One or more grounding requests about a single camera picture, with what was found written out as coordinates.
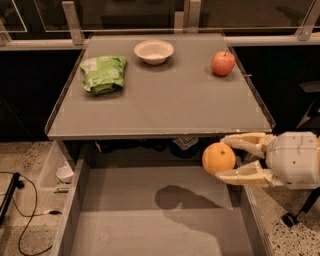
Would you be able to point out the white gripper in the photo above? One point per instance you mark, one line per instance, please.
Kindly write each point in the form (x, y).
(294, 159)

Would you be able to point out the orange fruit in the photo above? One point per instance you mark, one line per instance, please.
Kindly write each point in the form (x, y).
(218, 157)

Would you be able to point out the grey cabinet with top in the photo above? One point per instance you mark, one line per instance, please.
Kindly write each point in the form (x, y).
(179, 98)

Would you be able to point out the open grey top drawer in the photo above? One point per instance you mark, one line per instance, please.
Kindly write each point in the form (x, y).
(141, 210)

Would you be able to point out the black office chair base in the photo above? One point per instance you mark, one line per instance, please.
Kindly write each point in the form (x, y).
(304, 160)

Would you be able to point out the red apple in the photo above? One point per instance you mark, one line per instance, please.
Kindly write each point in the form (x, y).
(222, 63)

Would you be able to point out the white paper bowl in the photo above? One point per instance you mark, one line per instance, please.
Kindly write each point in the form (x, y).
(154, 52)

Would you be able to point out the green snack bag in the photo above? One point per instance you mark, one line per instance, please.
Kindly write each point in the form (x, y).
(103, 74)

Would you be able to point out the white cup in bin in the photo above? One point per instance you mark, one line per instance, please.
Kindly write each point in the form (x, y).
(64, 174)

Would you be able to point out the black bar on floor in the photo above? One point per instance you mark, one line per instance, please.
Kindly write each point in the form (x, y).
(8, 195)

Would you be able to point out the metal railing frame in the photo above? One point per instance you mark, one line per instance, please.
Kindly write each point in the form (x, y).
(70, 24)

